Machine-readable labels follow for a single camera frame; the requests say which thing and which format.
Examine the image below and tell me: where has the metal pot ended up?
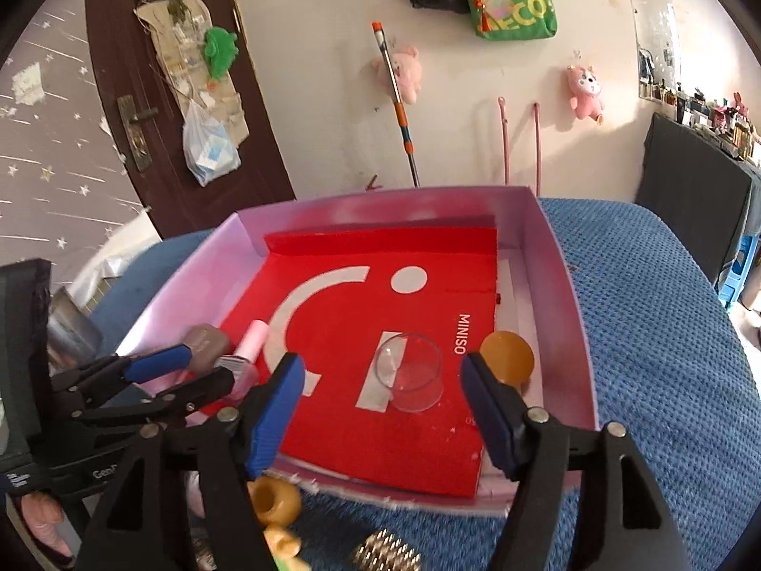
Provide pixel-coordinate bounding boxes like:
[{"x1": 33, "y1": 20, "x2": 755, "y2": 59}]
[{"x1": 48, "y1": 285, "x2": 102, "y2": 373}]

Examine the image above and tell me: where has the pink hanging rod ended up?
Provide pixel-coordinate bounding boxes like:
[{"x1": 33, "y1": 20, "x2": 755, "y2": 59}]
[
  {"x1": 531, "y1": 101, "x2": 543, "y2": 197},
  {"x1": 498, "y1": 97, "x2": 512, "y2": 187}
]

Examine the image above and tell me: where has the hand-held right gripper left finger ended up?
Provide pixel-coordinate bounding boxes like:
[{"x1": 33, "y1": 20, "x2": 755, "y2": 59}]
[{"x1": 83, "y1": 352, "x2": 307, "y2": 571}]

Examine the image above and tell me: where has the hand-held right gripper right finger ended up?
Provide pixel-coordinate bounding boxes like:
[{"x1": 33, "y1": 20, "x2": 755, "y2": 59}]
[{"x1": 460, "y1": 351, "x2": 684, "y2": 571}]

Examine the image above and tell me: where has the orange oval stone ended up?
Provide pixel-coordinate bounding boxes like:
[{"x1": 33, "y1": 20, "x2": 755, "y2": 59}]
[{"x1": 478, "y1": 330, "x2": 535, "y2": 394}]

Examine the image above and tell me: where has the clear plastic cup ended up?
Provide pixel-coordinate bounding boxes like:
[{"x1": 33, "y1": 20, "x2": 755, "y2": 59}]
[{"x1": 373, "y1": 333, "x2": 445, "y2": 413}]

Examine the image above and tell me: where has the pink plush pig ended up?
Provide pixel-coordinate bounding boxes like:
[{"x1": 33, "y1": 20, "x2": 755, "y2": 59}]
[{"x1": 371, "y1": 44, "x2": 424, "y2": 105}]

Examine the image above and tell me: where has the green avocado toy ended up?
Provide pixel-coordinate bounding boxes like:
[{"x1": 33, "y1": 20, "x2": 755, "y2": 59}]
[{"x1": 264, "y1": 523, "x2": 310, "y2": 566}]

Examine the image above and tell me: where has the pink nail polish bottle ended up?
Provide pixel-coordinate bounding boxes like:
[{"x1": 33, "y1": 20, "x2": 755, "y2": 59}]
[{"x1": 220, "y1": 320, "x2": 271, "y2": 399}]

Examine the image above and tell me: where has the brown door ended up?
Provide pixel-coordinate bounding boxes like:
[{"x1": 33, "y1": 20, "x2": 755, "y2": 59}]
[{"x1": 85, "y1": 0, "x2": 298, "y2": 239}]

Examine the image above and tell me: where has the pink plush bear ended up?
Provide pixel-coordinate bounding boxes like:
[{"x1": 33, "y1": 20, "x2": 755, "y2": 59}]
[{"x1": 565, "y1": 65, "x2": 607, "y2": 126}]

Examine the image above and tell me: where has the green plush toy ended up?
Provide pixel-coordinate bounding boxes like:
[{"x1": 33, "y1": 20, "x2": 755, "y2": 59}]
[{"x1": 202, "y1": 27, "x2": 240, "y2": 81}]

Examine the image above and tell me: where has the row of small bottles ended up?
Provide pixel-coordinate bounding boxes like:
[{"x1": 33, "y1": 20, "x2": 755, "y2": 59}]
[{"x1": 639, "y1": 86, "x2": 761, "y2": 164}]

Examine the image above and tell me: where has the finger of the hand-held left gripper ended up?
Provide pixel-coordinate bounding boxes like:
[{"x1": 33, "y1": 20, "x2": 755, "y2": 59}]
[
  {"x1": 71, "y1": 367, "x2": 235, "y2": 435},
  {"x1": 50, "y1": 346, "x2": 192, "y2": 408}
]

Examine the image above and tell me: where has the metal door handle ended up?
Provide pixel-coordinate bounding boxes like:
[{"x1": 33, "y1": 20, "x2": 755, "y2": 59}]
[{"x1": 116, "y1": 95, "x2": 160, "y2": 172}]

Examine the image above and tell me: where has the person's left hand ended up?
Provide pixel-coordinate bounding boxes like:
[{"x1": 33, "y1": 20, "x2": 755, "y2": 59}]
[{"x1": 18, "y1": 484, "x2": 78, "y2": 569}]

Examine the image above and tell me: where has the pink cardboard box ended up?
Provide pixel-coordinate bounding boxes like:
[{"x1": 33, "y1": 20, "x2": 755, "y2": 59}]
[{"x1": 116, "y1": 186, "x2": 598, "y2": 518}]

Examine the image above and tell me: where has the clear hanging pocket organizer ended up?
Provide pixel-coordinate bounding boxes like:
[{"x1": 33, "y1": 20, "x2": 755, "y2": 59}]
[{"x1": 134, "y1": 0, "x2": 251, "y2": 149}]

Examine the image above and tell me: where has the blue stool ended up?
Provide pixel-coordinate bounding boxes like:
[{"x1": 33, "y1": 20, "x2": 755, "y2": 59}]
[{"x1": 719, "y1": 235, "x2": 761, "y2": 310}]

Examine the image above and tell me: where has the white plastic sheet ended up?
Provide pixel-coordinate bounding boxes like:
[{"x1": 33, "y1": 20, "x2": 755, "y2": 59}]
[{"x1": 71, "y1": 208, "x2": 161, "y2": 310}]

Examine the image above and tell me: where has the orange white mop handle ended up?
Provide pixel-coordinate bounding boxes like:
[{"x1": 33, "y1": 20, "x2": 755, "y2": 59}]
[{"x1": 371, "y1": 22, "x2": 422, "y2": 188}]

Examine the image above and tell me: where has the red printed paper bag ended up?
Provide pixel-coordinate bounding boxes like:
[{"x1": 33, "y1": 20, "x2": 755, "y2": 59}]
[{"x1": 238, "y1": 227, "x2": 500, "y2": 499}]

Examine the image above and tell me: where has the wall mirror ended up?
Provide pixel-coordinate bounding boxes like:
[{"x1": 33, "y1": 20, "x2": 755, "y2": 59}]
[{"x1": 630, "y1": 0, "x2": 679, "y2": 99}]

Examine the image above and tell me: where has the white plastic bag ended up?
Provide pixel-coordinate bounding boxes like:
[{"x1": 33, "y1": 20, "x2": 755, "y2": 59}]
[{"x1": 181, "y1": 98, "x2": 242, "y2": 187}]

